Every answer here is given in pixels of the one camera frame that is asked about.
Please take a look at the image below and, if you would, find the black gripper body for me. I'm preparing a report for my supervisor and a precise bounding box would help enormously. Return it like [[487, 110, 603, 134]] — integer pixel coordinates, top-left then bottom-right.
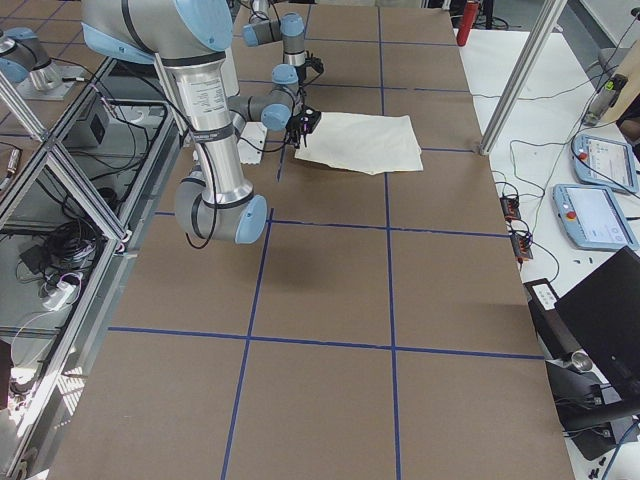
[[298, 50, 324, 87], [287, 106, 321, 145]]

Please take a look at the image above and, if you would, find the cream long-sleeve cat shirt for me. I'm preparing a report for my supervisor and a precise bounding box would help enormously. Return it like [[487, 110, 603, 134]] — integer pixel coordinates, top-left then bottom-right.
[[295, 112, 423, 175]]

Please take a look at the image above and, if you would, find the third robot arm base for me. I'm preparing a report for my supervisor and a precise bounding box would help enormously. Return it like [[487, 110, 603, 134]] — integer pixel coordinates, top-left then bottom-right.
[[1, 27, 51, 83]]

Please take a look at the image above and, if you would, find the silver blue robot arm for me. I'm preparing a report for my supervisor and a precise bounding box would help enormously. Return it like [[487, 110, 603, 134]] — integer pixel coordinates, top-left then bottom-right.
[[242, 1, 325, 87], [82, 1, 323, 244]]

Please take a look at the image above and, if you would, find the red cylinder tube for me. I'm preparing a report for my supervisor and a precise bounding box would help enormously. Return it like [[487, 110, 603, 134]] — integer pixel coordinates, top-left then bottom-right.
[[456, 1, 479, 47]]

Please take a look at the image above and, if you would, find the grey control box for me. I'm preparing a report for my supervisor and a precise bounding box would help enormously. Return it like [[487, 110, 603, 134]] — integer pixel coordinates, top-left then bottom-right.
[[63, 97, 109, 148]]

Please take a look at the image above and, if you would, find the upper orange black adapter box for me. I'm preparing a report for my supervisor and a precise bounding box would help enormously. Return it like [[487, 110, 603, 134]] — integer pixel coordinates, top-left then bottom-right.
[[500, 196, 521, 221]]

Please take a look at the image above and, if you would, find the orange black adapter box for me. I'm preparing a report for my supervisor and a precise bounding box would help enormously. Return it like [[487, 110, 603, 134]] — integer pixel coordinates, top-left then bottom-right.
[[510, 234, 533, 263], [500, 196, 521, 221]]

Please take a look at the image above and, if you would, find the lower orange black adapter box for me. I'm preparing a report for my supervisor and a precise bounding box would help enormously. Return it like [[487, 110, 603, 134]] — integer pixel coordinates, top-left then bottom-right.
[[510, 234, 533, 263]]

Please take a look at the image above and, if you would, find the white power strip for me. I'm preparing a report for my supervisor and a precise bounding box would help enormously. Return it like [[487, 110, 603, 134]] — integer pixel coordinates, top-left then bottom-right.
[[42, 280, 79, 312]]

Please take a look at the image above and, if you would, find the lower blue teach pendant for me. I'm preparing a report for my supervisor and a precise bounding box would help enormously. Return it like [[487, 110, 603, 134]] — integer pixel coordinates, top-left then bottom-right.
[[552, 184, 639, 251]]

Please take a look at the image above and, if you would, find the blue teach pendant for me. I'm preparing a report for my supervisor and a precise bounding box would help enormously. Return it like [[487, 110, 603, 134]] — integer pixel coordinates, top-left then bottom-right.
[[571, 134, 639, 194], [552, 184, 639, 251]]

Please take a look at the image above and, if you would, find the upper blue teach pendant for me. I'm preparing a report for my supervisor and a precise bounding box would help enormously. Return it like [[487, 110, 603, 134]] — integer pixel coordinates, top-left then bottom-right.
[[571, 134, 639, 194]]

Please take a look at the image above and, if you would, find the black laptop computer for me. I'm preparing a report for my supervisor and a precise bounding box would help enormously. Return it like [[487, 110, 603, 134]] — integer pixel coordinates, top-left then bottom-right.
[[555, 247, 639, 399]]

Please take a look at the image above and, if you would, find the black monitor stand base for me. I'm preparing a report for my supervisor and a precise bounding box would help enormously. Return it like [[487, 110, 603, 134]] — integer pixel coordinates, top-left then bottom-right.
[[546, 362, 639, 460]]

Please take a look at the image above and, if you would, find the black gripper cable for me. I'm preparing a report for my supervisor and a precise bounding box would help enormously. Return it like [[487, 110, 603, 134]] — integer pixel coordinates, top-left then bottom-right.
[[149, 49, 221, 250]]

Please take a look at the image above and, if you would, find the aluminium frame post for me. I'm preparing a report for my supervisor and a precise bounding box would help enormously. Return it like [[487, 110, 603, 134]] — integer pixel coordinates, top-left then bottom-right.
[[478, 0, 568, 156]]

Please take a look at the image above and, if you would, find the aluminium frame rack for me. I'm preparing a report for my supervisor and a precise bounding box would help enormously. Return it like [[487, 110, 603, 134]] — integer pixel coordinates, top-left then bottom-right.
[[1, 58, 183, 479]]

